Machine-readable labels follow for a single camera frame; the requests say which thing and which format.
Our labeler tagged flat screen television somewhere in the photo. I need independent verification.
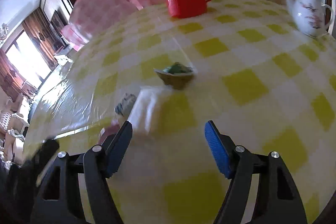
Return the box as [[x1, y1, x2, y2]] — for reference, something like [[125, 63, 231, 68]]
[[50, 10, 69, 35]]

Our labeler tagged purple snack packet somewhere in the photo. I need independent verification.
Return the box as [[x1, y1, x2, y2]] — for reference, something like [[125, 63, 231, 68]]
[[98, 119, 120, 143]]

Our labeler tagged cream white snack packet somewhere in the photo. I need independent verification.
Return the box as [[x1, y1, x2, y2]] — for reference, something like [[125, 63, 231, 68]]
[[127, 86, 171, 135]]

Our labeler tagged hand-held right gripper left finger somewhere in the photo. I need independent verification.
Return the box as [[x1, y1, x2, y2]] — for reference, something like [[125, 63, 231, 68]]
[[31, 121, 133, 224]]

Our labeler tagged white floral teapot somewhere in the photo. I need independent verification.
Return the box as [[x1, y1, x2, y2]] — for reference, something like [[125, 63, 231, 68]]
[[282, 0, 335, 38]]

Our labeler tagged small green snack packet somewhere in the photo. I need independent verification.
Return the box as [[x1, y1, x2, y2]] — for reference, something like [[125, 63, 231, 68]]
[[154, 62, 197, 90]]

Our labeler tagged patterned brown curtain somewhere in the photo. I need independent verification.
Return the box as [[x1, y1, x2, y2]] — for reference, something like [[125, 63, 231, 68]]
[[22, 7, 66, 69], [0, 49, 34, 98]]

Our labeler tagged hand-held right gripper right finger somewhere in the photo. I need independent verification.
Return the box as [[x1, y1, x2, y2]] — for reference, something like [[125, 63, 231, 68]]
[[205, 120, 307, 224]]

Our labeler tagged blue snack packet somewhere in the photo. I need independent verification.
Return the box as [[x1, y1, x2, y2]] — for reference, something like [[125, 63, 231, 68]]
[[114, 93, 137, 117]]

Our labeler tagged white carved sofa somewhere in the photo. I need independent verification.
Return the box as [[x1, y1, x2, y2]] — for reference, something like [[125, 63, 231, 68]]
[[0, 94, 32, 161]]

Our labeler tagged pink checked cloth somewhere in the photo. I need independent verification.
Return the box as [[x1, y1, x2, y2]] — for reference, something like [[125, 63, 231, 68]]
[[61, 0, 151, 51]]

